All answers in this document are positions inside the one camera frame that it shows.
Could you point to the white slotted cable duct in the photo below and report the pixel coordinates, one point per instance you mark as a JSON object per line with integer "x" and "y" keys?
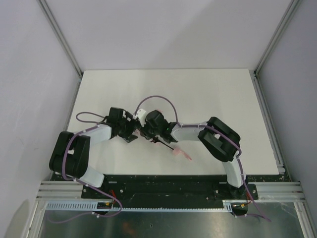
{"x": 101, "y": 206}

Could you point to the pink folding umbrella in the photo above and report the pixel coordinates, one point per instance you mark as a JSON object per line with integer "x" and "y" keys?
{"x": 178, "y": 151}

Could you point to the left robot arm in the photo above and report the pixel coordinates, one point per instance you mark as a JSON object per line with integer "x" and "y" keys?
{"x": 70, "y": 156}

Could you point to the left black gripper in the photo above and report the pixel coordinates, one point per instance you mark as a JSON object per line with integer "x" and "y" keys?
{"x": 128, "y": 132}

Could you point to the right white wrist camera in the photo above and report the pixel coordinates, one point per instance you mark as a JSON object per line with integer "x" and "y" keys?
{"x": 140, "y": 115}

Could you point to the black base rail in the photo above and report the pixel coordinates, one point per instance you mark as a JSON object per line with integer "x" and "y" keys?
{"x": 146, "y": 191}

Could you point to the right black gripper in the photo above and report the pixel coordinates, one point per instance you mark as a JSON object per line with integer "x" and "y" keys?
{"x": 147, "y": 135}

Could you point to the aluminium frame post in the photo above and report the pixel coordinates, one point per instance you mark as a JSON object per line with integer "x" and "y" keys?
{"x": 59, "y": 35}
{"x": 278, "y": 33}

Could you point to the right aluminium frame post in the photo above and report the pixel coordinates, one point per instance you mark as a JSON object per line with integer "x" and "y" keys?
{"x": 278, "y": 33}

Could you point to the left aluminium frame post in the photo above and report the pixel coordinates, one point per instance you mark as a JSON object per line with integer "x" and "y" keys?
{"x": 59, "y": 35}

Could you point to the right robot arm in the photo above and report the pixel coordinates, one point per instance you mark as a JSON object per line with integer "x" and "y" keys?
{"x": 219, "y": 139}

